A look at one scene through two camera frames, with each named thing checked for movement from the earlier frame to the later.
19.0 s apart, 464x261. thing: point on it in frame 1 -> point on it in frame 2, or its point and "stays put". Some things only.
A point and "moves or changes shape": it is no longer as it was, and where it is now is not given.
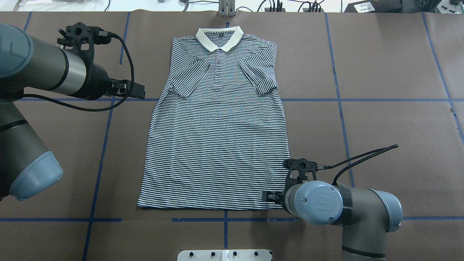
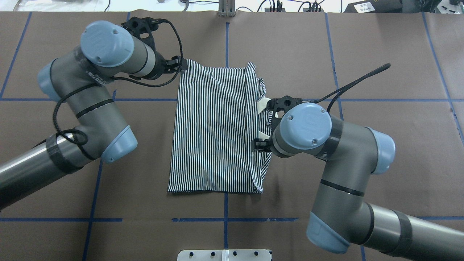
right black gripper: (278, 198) -> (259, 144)
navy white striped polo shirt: (218, 137) moves or changes shape
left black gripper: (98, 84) -> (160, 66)
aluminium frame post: (227, 8) stays put
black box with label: (375, 6) stays put
